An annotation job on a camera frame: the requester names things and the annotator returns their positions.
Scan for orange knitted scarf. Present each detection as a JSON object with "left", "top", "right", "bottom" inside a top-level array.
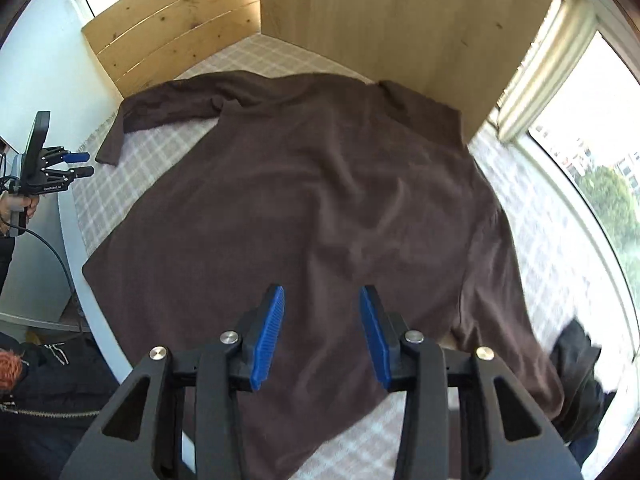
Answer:
[{"left": 0, "top": 349, "right": 26, "bottom": 391}]

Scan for large light wooden board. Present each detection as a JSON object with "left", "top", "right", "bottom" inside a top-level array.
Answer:
[{"left": 260, "top": 0, "right": 568, "bottom": 141}]

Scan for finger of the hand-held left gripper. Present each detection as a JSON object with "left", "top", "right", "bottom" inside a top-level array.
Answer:
[
  {"left": 47, "top": 165, "right": 96, "bottom": 186},
  {"left": 44, "top": 146, "right": 91, "bottom": 166}
]

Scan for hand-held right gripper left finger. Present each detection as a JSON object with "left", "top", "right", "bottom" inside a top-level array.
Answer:
[{"left": 60, "top": 284, "right": 286, "bottom": 480}]

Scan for green trees outside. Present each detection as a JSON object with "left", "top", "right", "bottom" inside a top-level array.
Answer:
[{"left": 575, "top": 165, "right": 640, "bottom": 261}]

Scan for brown fleece sweater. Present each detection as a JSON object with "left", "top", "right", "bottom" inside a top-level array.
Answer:
[{"left": 81, "top": 71, "right": 566, "bottom": 480}]

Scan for pine plank panel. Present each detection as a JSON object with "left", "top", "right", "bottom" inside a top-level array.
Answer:
[{"left": 82, "top": 0, "right": 262, "bottom": 100}]

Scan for person's left hand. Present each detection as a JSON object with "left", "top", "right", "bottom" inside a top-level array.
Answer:
[{"left": 0, "top": 194, "right": 41, "bottom": 235}]

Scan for black cable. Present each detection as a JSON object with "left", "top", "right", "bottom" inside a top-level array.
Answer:
[{"left": 0, "top": 227, "right": 83, "bottom": 313}]

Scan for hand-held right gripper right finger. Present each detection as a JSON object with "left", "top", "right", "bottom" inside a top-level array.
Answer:
[{"left": 359, "top": 285, "right": 583, "bottom": 480}]

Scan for person's black zipper jacket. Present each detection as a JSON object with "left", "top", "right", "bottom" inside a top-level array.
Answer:
[{"left": 0, "top": 330, "right": 131, "bottom": 480}]

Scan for pink plaid cloth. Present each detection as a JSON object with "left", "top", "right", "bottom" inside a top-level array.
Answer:
[{"left": 75, "top": 37, "right": 626, "bottom": 480}]

